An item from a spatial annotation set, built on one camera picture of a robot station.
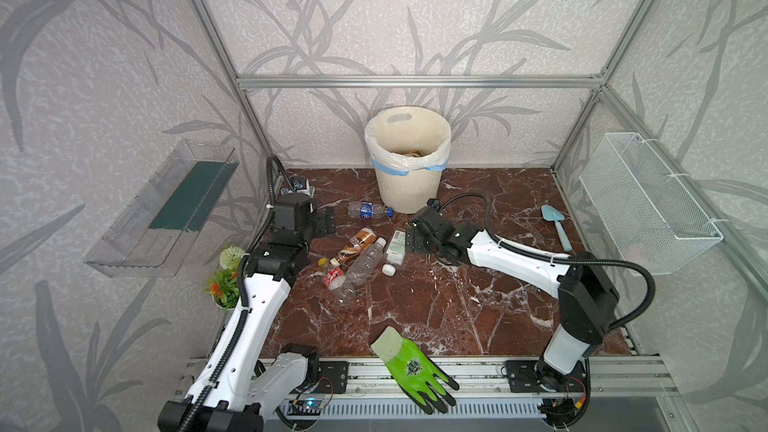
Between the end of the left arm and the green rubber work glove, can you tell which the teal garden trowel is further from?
the end of the left arm

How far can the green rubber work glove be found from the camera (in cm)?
71

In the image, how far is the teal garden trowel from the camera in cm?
99

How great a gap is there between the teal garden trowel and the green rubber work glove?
0.57 m
